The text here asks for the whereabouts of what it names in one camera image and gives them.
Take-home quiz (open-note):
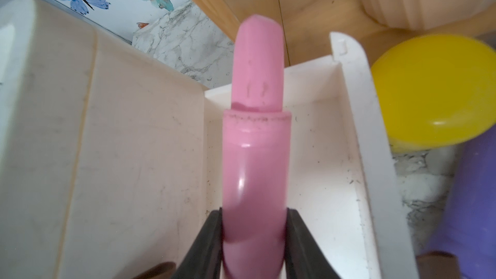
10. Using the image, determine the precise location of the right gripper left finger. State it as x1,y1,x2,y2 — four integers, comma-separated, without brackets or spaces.
172,208,223,279

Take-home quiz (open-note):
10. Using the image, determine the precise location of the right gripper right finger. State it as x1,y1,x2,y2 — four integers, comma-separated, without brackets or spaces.
285,208,340,279

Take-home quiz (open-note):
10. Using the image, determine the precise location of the pink microphone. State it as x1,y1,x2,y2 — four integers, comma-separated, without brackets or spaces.
222,15,292,278

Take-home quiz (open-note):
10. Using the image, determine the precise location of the white drawer cabinet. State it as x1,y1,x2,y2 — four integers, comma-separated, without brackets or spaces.
1,0,205,278

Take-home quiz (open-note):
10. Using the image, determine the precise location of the purple microphone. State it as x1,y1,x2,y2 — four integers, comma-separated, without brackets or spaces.
425,127,495,278

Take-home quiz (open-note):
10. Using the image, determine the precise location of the yellow plastic jar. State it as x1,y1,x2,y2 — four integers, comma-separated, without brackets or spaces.
371,34,495,152

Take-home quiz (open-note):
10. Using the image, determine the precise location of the wooden shelf stand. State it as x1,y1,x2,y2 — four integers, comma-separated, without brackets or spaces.
193,0,495,66

